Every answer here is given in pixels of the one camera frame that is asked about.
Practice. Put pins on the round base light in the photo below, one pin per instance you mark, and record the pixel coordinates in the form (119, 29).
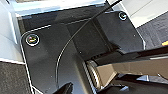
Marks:
(32, 39)

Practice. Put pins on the dark robot torso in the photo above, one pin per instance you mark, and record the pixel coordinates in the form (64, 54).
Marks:
(133, 65)

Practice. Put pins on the white wardrobe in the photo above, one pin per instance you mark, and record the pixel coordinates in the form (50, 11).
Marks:
(60, 6)

